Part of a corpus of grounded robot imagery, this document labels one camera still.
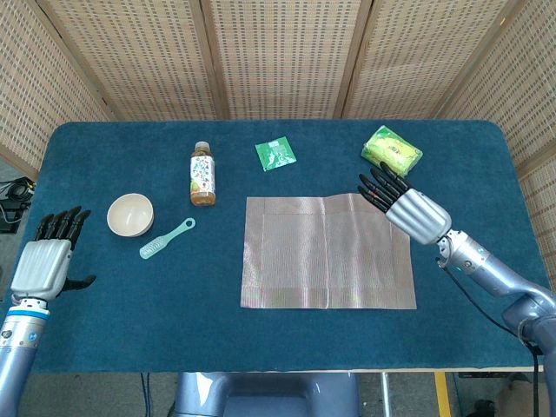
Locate blue-grey robot torso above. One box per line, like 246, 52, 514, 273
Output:
173, 371, 361, 417

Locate beige woven placemat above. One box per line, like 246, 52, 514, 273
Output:
240, 194, 418, 311

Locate dark teal table cloth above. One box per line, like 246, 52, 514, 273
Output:
25, 120, 544, 374

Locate black cables on floor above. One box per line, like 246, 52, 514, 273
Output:
0, 175, 38, 234

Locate woven wooden folding screen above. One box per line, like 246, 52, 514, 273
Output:
0, 0, 556, 279

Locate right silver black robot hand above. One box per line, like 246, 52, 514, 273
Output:
356, 162, 453, 246

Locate tea bottle with printed label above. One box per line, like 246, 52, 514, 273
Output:
189, 141, 217, 208

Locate green foil sachet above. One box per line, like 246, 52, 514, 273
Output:
254, 136, 298, 173

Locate mint green scrub brush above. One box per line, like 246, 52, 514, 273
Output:
139, 217, 196, 261

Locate black cable under table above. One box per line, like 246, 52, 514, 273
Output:
139, 372, 152, 417

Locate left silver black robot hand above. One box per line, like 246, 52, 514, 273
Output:
9, 206, 97, 301

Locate green yellow tissue pack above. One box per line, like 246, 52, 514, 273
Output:
361, 124, 424, 179

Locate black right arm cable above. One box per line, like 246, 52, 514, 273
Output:
436, 255, 546, 417

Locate metal table leg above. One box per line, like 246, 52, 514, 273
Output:
380, 372, 392, 417

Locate cream white bowl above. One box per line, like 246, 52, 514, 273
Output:
107, 193, 155, 238

